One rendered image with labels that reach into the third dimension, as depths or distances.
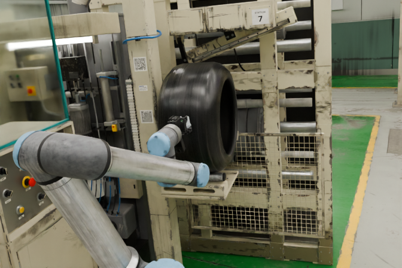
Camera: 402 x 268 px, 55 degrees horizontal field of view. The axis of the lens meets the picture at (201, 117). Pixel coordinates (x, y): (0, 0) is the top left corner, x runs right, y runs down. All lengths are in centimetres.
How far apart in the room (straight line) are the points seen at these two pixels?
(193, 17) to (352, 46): 904
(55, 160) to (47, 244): 98
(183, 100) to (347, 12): 949
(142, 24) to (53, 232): 111
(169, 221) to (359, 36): 928
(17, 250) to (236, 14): 156
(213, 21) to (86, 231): 138
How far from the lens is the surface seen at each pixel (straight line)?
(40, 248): 195
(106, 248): 133
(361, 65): 1109
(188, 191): 209
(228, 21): 219
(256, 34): 229
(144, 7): 207
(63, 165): 104
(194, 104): 182
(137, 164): 117
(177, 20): 227
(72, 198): 119
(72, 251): 215
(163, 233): 240
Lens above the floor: 169
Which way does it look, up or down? 14 degrees down
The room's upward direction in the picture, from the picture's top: 5 degrees counter-clockwise
